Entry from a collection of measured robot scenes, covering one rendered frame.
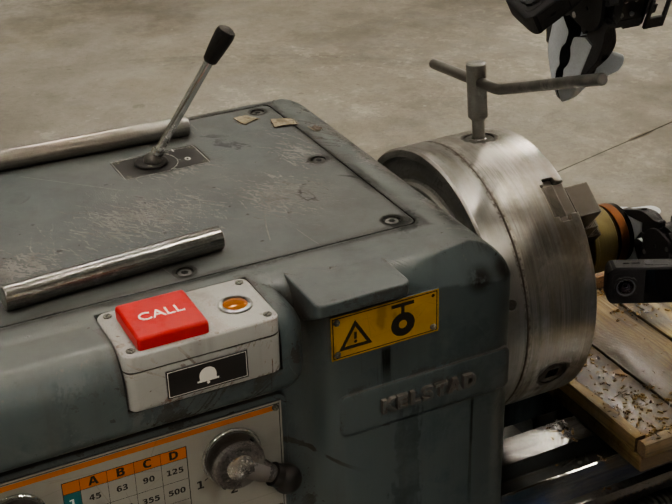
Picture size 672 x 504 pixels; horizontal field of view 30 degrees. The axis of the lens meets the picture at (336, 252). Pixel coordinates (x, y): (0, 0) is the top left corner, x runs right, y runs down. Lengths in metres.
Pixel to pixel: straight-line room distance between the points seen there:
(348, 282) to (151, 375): 0.19
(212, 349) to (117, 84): 4.29
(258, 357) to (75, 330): 0.15
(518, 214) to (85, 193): 0.44
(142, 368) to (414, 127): 3.75
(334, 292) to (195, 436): 0.18
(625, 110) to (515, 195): 3.60
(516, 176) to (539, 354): 0.19
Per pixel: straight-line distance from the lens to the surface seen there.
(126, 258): 1.09
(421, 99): 4.96
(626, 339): 1.72
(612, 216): 1.53
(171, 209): 1.22
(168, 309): 1.02
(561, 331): 1.35
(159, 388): 1.01
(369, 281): 1.07
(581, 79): 1.20
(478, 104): 1.38
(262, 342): 1.03
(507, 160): 1.36
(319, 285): 1.07
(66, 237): 1.18
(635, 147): 4.59
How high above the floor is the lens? 1.78
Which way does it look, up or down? 28 degrees down
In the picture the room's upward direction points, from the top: 2 degrees counter-clockwise
